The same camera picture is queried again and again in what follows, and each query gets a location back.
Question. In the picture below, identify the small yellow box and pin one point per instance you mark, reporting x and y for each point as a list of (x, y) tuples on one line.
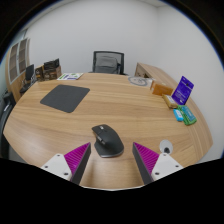
[(170, 101)]

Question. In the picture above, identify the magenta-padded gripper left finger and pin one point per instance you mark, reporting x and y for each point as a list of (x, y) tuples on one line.
[(76, 159)]

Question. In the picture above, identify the round grey-white disc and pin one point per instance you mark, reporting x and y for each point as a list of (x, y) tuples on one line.
[(137, 81)]

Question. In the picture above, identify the dark grey computer mouse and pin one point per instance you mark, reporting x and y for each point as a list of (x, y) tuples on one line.
[(108, 142)]

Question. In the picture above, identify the dark grey mouse pad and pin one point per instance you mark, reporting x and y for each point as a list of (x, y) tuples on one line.
[(65, 98)]

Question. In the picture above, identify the wooden side desk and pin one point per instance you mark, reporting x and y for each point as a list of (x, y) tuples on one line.
[(151, 70)]

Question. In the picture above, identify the black cardboard box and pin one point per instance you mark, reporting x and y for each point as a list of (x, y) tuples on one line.
[(51, 64)]

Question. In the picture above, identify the white sticker sheet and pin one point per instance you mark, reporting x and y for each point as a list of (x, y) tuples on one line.
[(70, 76)]

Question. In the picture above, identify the purple standing card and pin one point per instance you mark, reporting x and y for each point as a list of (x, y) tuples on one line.
[(182, 90)]

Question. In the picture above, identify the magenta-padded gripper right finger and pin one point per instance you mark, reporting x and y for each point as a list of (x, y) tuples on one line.
[(148, 159)]

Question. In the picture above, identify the small brown cardboard box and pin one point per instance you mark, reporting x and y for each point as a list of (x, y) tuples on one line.
[(39, 73)]

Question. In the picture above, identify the black mesh office chair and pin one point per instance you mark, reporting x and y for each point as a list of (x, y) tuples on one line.
[(121, 58)]

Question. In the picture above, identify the green box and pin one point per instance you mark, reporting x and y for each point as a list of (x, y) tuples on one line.
[(188, 115)]

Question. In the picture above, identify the large black office chair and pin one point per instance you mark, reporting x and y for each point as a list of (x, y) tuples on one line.
[(5, 123)]

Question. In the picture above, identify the grey backpack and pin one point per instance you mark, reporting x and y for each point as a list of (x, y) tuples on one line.
[(106, 64)]

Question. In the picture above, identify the orange-brown box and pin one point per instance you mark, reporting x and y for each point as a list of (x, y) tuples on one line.
[(161, 89)]

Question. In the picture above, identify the small blue box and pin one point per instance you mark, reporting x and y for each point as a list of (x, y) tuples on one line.
[(178, 115)]

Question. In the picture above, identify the large brown cardboard box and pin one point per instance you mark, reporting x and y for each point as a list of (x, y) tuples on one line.
[(53, 74)]

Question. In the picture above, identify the wooden shelf unit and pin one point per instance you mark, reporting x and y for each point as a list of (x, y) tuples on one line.
[(15, 63)]

